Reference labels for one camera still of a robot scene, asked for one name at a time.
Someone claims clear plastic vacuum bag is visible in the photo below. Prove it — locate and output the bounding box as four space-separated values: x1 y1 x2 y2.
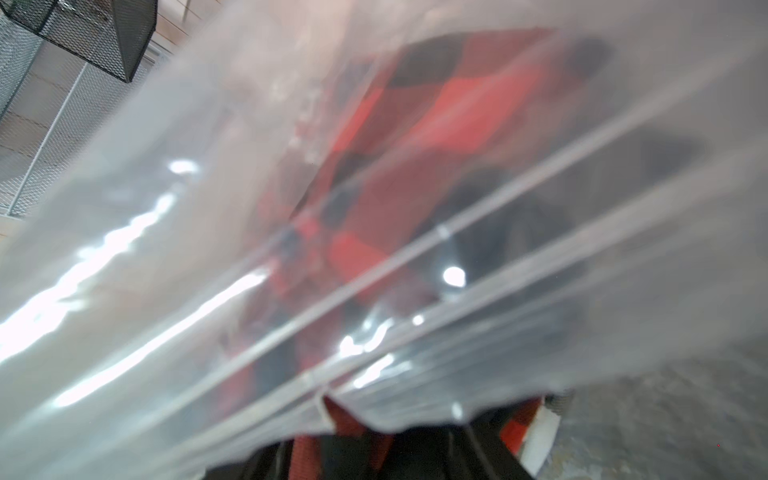
1 1 767 479

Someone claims white wire mesh shelf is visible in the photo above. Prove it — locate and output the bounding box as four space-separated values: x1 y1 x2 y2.
1 18 156 217

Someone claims black wire mesh basket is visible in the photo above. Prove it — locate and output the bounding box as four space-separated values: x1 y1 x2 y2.
1 0 158 83

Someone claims red black plaid shirt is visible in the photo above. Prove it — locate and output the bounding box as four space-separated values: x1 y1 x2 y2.
204 28 614 479

